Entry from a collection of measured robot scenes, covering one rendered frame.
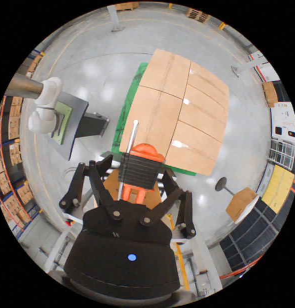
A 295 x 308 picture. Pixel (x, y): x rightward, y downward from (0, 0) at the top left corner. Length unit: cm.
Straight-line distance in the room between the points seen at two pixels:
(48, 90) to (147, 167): 67
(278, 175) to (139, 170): 722
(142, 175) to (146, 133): 56
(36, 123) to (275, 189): 789
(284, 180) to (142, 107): 738
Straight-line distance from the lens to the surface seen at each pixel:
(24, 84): 59
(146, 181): 19
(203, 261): 139
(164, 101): 79
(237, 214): 189
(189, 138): 82
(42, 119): 71
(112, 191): 56
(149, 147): 18
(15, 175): 898
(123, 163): 18
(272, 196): 728
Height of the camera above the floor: 127
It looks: 75 degrees down
